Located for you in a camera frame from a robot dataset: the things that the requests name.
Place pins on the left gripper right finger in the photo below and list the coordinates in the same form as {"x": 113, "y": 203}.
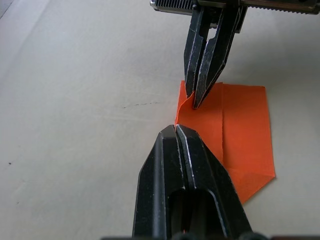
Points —
{"x": 210, "y": 180}

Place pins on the orange paper sheet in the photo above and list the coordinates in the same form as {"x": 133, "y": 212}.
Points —
{"x": 245, "y": 137}

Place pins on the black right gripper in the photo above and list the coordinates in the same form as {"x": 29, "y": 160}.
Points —
{"x": 262, "y": 3}

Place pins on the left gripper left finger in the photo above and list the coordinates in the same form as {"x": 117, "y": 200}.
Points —
{"x": 160, "y": 175}

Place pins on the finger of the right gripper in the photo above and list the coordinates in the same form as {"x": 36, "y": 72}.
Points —
{"x": 193, "y": 55}

